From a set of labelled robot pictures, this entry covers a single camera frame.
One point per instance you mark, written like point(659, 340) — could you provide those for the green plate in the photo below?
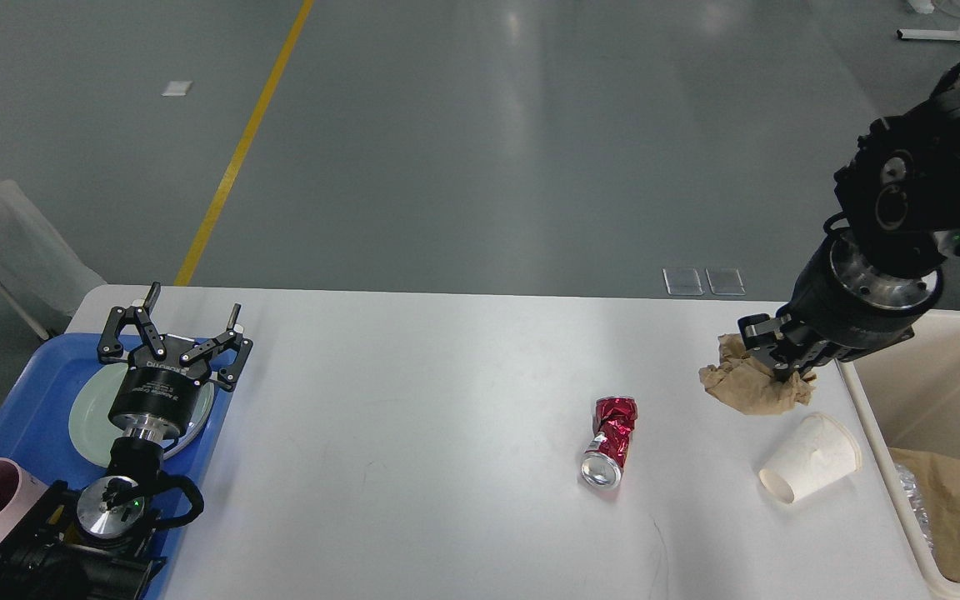
point(89, 427)

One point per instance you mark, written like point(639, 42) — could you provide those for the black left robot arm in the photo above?
point(108, 532)

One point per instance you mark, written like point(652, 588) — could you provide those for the beige plastic bin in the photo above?
point(908, 396)

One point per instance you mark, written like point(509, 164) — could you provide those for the brown paper bag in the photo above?
point(955, 508)

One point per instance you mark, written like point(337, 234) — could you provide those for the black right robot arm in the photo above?
point(878, 268)

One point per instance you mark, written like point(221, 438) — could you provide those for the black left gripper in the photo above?
point(162, 398)

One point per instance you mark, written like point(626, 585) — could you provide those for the blue plastic tray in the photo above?
point(34, 433)

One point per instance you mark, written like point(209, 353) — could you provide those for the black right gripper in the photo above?
point(841, 307)

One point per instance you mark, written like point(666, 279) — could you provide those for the small white paper cup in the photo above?
point(817, 453)

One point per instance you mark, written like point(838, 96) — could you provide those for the person in white trousers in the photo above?
point(36, 254)

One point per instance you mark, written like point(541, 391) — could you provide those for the brown paper ball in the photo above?
point(746, 385)

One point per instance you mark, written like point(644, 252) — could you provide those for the crushed red soda can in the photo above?
point(603, 460)

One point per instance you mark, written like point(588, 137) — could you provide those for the silver foil bag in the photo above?
point(914, 495)

